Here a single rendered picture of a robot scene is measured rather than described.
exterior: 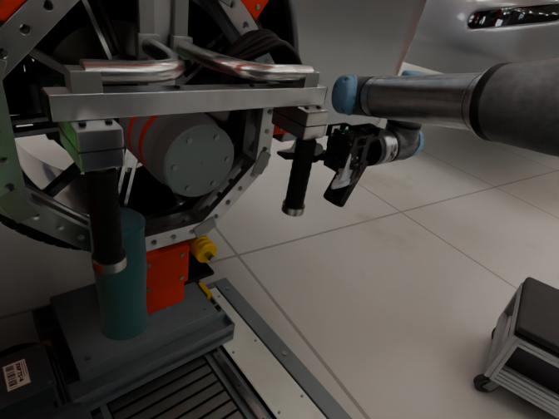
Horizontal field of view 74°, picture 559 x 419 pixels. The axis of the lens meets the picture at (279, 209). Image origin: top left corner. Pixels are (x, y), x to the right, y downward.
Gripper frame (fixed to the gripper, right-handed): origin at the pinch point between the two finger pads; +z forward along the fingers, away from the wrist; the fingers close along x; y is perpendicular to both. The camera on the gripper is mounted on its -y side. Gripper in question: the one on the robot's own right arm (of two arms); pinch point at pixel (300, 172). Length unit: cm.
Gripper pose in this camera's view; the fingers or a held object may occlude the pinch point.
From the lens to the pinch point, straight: 68.6
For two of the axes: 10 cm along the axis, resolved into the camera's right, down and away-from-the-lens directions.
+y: 1.6, -8.5, -5.0
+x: 6.2, 4.8, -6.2
